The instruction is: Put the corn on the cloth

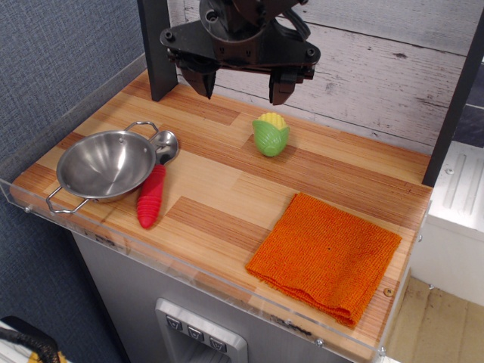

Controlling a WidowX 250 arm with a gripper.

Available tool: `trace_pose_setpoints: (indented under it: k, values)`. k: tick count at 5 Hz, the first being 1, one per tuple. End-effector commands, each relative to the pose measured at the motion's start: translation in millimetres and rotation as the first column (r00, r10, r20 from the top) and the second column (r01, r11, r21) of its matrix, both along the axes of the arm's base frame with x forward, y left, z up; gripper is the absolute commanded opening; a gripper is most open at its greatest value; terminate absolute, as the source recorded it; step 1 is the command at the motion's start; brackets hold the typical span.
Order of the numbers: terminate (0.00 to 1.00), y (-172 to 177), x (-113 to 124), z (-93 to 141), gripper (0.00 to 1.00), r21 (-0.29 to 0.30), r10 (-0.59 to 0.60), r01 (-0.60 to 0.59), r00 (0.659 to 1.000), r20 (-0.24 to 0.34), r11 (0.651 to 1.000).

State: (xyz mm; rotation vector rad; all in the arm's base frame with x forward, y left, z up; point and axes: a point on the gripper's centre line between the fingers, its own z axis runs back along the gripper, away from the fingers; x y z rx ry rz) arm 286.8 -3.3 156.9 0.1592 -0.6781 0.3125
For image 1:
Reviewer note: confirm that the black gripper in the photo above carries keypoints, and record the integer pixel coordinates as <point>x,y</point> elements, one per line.
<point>256,36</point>

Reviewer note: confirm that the green yellow toy corn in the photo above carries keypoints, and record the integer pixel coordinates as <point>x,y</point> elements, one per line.
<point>271,133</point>

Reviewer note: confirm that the orange folded towel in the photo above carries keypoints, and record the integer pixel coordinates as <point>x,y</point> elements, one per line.
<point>325,257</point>

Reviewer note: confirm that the silver dispenser panel with buttons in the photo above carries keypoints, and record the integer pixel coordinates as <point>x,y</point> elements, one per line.
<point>189,337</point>

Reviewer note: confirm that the white ridged appliance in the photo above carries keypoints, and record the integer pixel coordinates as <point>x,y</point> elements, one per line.
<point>449,251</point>

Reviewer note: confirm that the black yellow object at corner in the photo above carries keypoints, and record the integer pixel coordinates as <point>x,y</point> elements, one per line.
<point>22,342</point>

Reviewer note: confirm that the red handled metal spoon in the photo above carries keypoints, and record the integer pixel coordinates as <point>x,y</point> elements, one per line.
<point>151,196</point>

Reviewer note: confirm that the dark left vertical post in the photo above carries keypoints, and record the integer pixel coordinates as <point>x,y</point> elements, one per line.
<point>154,18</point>

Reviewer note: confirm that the dark vertical post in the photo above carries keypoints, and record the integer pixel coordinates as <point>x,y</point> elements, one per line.
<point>456,106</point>
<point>154,18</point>

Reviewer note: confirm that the stainless steel bowl with handles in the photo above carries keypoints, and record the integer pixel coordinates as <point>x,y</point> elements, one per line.
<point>105,166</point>

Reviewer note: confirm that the dark right vertical post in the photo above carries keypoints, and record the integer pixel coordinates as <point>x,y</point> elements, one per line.
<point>456,106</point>

